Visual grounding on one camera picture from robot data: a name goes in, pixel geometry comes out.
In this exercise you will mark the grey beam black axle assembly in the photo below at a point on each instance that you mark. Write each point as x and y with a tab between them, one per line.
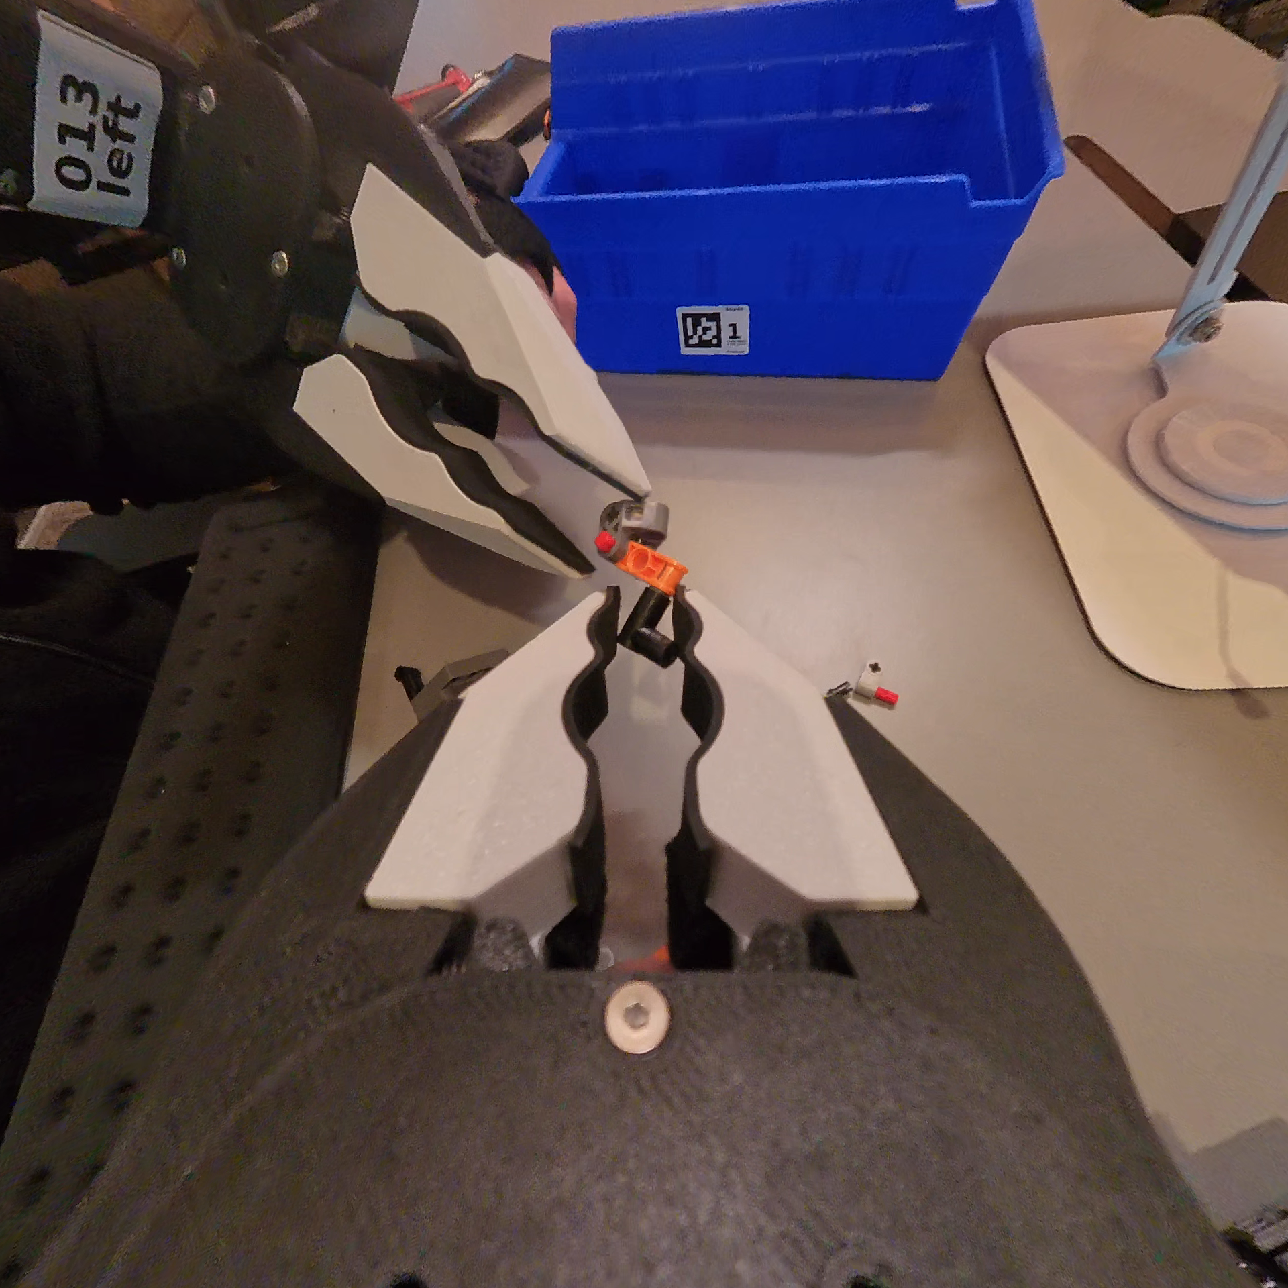
453	677

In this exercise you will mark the orange connector piece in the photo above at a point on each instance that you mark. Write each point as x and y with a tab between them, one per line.
654	568

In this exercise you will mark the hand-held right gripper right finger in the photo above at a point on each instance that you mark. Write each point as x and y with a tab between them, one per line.
805	805

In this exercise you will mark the grey and orange brick model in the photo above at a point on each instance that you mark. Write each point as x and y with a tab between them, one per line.
654	955

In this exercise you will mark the person's left forearm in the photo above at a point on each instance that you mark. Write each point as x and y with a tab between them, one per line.
120	382

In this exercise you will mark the small white connector assembly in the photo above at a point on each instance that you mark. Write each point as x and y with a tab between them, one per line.
872	690

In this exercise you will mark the black flat pouch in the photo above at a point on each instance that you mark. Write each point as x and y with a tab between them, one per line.
498	97

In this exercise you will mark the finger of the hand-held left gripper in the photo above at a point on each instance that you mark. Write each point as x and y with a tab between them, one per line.
382	433
502	334

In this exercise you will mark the blue plastic bin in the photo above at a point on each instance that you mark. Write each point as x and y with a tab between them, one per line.
805	251

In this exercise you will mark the person's left hand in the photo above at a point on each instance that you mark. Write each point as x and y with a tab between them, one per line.
565	297

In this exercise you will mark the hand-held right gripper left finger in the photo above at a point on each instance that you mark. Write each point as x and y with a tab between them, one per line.
473	805

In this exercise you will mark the black perforated board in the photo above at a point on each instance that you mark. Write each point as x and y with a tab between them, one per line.
222	755

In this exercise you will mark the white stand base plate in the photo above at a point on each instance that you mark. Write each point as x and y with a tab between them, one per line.
1107	522

